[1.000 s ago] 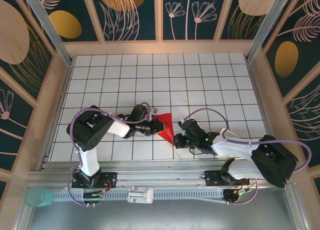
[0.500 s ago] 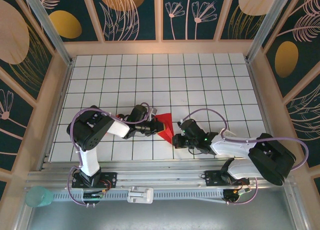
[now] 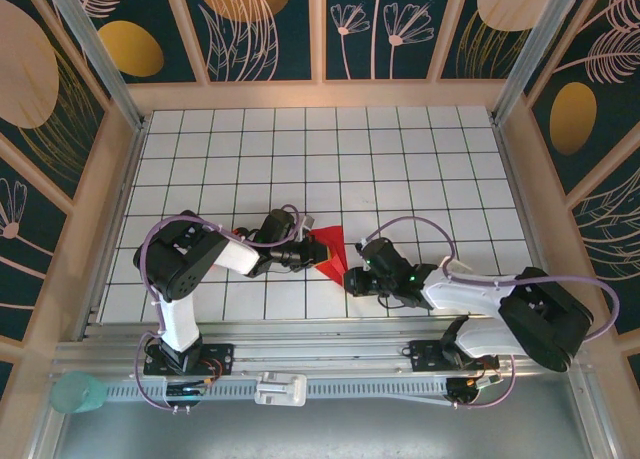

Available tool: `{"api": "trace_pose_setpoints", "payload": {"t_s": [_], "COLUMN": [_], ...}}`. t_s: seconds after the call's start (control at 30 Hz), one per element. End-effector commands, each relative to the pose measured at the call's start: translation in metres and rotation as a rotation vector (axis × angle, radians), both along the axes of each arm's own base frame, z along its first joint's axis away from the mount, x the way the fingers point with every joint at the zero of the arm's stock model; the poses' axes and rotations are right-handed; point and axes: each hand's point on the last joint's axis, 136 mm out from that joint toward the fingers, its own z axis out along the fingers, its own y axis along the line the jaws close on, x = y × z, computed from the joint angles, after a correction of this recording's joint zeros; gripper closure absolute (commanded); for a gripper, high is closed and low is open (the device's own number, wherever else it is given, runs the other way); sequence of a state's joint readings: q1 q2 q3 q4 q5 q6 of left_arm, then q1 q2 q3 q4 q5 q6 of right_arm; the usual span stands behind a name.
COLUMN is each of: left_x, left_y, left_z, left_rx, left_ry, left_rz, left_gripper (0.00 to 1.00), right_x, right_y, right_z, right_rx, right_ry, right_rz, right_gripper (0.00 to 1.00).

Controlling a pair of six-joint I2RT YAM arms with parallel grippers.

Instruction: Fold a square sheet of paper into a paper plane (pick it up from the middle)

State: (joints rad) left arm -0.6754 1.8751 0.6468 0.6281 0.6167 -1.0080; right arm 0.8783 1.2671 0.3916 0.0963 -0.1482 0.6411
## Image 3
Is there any red paper sheet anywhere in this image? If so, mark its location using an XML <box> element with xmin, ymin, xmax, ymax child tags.
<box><xmin>308</xmin><ymin>225</ymin><xmax>351</xmax><ymax>286</ymax></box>

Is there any white plastic clamp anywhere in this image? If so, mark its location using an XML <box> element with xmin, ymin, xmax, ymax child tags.
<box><xmin>253</xmin><ymin>372</ymin><xmax>307</xmax><ymax>407</ymax></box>

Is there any black controller board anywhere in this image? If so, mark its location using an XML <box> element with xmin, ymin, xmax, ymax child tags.
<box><xmin>164</xmin><ymin>381</ymin><xmax>211</xmax><ymax>399</ymax></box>
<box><xmin>446</xmin><ymin>376</ymin><xmax>501</xmax><ymax>405</ymax></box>

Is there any teal plastic cup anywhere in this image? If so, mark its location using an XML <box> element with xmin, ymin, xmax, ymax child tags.
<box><xmin>48</xmin><ymin>371</ymin><xmax>107</xmax><ymax>414</ymax></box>

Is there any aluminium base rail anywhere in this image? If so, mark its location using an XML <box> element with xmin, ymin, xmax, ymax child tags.
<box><xmin>49</xmin><ymin>318</ymin><xmax>594</xmax><ymax>380</ymax></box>

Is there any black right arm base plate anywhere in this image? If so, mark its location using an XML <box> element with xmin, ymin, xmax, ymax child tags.
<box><xmin>399</xmin><ymin>338</ymin><xmax>500</xmax><ymax>373</ymax></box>

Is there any grey slotted cable duct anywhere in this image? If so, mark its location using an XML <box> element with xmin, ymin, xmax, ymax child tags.
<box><xmin>102</xmin><ymin>378</ymin><xmax>451</xmax><ymax>403</ymax></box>

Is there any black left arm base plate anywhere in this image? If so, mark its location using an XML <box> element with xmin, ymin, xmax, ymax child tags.
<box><xmin>143</xmin><ymin>342</ymin><xmax>236</xmax><ymax>376</ymax></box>

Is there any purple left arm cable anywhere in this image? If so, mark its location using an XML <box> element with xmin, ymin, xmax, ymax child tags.
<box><xmin>135</xmin><ymin>204</ymin><xmax>304</xmax><ymax>414</ymax></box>

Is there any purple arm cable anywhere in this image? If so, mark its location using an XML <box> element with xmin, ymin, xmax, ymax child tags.
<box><xmin>357</xmin><ymin>216</ymin><xmax>621</xmax><ymax>409</ymax></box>
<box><xmin>135</xmin><ymin>204</ymin><xmax>304</xmax><ymax>414</ymax></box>

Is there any aluminium side rail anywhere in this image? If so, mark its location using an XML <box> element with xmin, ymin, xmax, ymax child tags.
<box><xmin>493</xmin><ymin>118</ymin><xmax>569</xmax><ymax>333</ymax></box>
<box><xmin>74</xmin><ymin>121</ymin><xmax>149</xmax><ymax>343</ymax></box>

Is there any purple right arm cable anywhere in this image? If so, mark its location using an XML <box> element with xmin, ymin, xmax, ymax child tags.
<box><xmin>357</xmin><ymin>216</ymin><xmax>621</xmax><ymax>409</ymax></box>

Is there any aluminium corner post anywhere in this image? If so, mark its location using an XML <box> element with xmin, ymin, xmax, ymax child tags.
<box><xmin>491</xmin><ymin>0</ymin><xmax>587</xmax><ymax>126</ymax></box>
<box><xmin>38</xmin><ymin>0</ymin><xmax>150</xmax><ymax>133</ymax></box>

